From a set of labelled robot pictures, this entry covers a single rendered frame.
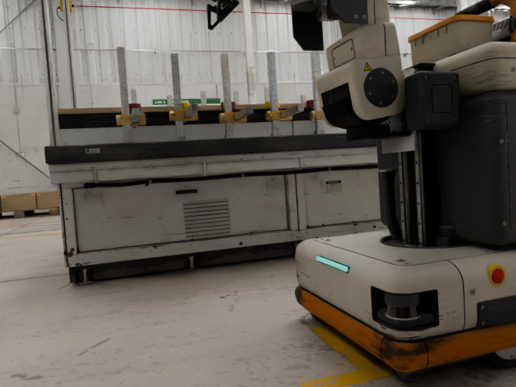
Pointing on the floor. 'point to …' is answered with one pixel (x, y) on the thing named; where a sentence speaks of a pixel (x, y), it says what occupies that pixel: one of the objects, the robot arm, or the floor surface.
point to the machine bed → (203, 203)
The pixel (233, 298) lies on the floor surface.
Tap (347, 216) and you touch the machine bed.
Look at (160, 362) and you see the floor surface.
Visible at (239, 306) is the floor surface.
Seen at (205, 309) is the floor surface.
